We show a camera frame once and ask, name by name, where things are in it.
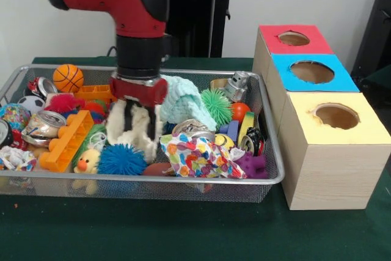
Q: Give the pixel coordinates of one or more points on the yellow plush duck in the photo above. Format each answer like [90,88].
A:
[87,160]

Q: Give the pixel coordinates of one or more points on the blue rubber koosh ball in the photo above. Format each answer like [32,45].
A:
[122,160]

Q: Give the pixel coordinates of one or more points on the small soccer ball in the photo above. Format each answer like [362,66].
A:
[30,104]

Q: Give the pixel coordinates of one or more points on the green rubber koosh ball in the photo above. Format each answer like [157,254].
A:
[217,106]

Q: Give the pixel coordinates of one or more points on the orange plastic bubble tray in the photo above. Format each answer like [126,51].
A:
[70,141]

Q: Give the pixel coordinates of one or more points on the cream knitted cloth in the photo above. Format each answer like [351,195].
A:
[114,126]

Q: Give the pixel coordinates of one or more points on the multicoloured patterned cloth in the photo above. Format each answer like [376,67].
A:
[198,157]

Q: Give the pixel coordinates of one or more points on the dark green table cloth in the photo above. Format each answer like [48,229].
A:
[377,79]
[183,230]

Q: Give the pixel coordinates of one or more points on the orange toy basketball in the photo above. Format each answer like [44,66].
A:
[68,78]

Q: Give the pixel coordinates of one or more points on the wooden box with three holes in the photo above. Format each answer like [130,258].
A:
[330,175]

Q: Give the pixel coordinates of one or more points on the dented white soda can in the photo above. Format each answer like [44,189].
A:
[42,126]

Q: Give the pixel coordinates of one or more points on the mint green cloth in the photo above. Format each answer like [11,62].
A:
[183,102]

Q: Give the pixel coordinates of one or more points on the purple spiky ball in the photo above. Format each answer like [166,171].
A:
[253,166]

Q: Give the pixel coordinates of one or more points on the black stand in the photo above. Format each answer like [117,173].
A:
[378,28]

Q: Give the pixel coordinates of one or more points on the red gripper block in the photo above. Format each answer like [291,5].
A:
[137,93]

